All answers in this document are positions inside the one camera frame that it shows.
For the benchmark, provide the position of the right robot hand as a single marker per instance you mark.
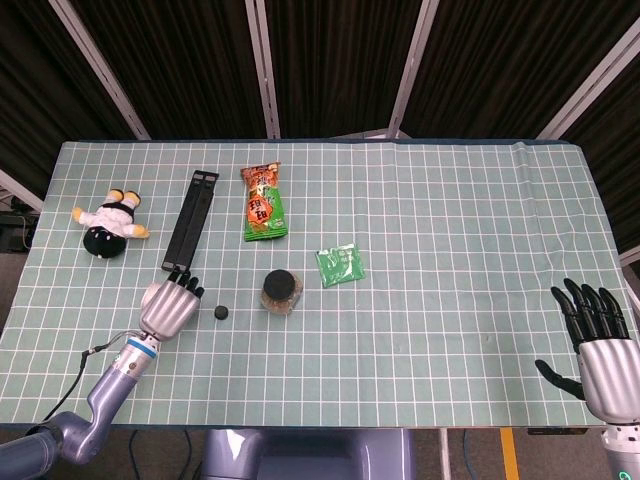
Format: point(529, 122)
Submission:
point(605, 380)

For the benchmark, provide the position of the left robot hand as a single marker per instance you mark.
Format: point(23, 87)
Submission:
point(167, 310)

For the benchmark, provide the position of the purple robot base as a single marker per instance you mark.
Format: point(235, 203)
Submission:
point(310, 452)

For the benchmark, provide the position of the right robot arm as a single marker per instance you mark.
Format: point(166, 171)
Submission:
point(622, 450)

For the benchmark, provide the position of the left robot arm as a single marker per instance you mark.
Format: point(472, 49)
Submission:
point(95, 405)

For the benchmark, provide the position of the small black round cap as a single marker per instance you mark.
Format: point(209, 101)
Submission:
point(221, 312)

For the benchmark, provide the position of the plush penguin toy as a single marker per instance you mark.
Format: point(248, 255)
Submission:
point(110, 225)

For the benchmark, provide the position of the glass jar with black lid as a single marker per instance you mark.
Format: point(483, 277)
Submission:
point(281, 292)

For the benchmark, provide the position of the orange green snack bag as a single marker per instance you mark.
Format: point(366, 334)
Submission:
point(262, 205)

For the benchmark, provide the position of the small green sachet packet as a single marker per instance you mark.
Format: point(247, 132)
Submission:
point(340, 265)

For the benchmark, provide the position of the green grid table mat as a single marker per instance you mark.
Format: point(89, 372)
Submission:
point(400, 325)

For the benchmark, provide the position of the white frame post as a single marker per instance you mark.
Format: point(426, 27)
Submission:
point(412, 70)
point(20, 187)
point(590, 80)
point(265, 70)
point(102, 70)

